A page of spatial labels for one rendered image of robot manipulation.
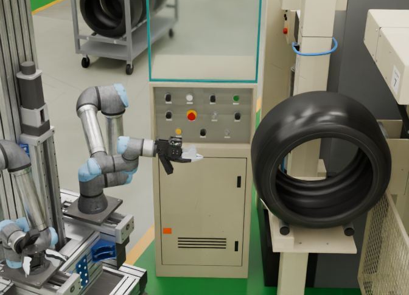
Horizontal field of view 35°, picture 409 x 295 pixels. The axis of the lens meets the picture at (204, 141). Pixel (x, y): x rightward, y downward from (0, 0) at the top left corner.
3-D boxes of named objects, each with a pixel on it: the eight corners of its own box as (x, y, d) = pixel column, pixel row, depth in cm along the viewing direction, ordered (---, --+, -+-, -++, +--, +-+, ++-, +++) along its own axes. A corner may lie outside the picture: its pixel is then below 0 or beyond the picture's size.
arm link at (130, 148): (118, 144, 279) (118, 131, 272) (143, 147, 279) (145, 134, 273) (115, 158, 273) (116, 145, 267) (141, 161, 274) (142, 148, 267)
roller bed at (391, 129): (364, 172, 323) (373, 119, 308) (394, 173, 323) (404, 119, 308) (373, 194, 305) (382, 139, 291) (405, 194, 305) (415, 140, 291)
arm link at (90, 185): (77, 185, 326) (75, 162, 319) (103, 180, 329) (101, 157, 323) (81, 197, 316) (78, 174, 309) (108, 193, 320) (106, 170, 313)
